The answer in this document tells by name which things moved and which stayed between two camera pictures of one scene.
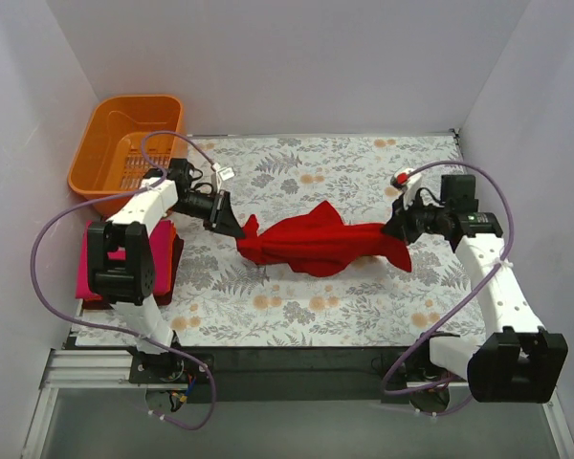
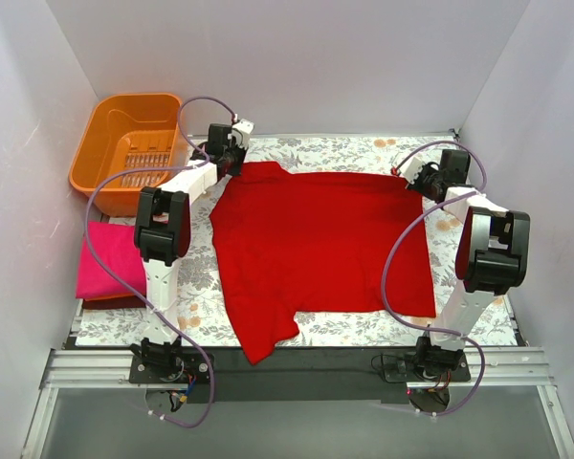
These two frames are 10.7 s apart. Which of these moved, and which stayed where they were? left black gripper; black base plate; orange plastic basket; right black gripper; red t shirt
Moved: left black gripper; right black gripper; red t shirt
Stayed: orange plastic basket; black base plate
